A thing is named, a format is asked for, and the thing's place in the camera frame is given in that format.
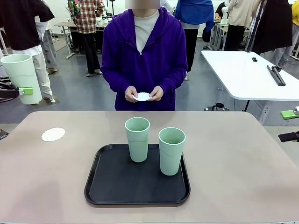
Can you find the pale green plastic cup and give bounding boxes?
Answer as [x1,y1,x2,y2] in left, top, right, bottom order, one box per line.
[124,117,150,163]
[0,54,43,105]
[158,127,187,176]

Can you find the white scalloped paper coaster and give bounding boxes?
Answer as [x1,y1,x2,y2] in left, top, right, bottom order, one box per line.
[41,127,66,142]
[131,92,152,102]

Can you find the person's right forearm purple sleeve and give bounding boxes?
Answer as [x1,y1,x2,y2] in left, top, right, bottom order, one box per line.
[100,67,131,94]

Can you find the person's left forearm purple sleeve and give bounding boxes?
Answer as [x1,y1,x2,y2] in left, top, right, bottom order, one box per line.
[158,67,187,94]

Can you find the person's right hand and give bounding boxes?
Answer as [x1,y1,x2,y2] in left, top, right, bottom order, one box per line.
[125,86,141,103]

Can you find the person's left hand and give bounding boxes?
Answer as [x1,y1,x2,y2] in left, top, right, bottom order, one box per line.
[149,85,164,102]

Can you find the black folded tripod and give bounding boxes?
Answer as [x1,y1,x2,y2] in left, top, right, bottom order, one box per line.
[267,65,286,86]

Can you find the person in grey trousers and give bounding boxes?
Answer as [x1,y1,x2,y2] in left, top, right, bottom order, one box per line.
[42,22,59,75]

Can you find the white folding table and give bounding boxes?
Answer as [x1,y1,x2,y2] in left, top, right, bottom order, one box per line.
[200,50,299,122]

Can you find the person black top white trousers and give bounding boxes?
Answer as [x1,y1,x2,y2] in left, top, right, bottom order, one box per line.
[0,0,56,103]

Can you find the black kettle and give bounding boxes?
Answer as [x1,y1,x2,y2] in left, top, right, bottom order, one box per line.
[203,102,231,112]

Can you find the wooden top desk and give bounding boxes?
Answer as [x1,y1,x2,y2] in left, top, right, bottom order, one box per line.
[54,21,78,59]

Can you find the person black jacket grey trousers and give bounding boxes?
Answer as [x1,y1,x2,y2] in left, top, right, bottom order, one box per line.
[252,0,294,68]

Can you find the black tripod pole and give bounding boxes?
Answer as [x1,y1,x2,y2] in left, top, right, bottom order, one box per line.
[244,0,267,53]

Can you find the person in plaid shirt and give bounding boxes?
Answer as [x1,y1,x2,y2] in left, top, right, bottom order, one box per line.
[67,0,105,77]

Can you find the person in yellow top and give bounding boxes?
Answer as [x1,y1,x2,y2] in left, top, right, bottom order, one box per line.
[291,1,299,31]

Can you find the person beige top black skirt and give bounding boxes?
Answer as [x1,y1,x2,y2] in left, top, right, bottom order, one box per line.
[227,0,260,51]

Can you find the person in purple hoodie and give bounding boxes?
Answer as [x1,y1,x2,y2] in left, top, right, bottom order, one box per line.
[100,0,188,112]

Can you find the person in blue top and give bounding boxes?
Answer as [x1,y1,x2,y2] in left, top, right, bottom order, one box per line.
[174,0,215,81]

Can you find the black plastic tray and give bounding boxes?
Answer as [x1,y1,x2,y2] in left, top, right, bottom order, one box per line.
[84,143,191,206]

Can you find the person in white top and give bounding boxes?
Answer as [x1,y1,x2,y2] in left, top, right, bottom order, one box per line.
[161,0,174,17]

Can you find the grey metal frame desk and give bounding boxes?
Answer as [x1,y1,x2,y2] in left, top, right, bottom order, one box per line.
[209,20,228,51]

